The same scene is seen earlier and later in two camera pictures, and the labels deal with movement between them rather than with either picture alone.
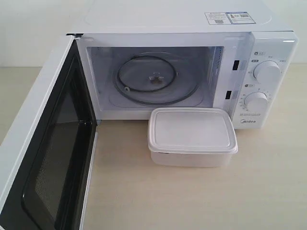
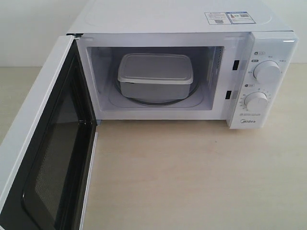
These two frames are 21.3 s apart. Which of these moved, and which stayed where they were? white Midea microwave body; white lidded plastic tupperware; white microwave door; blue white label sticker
Moved: white lidded plastic tupperware
Stayed: blue white label sticker; white Midea microwave body; white microwave door
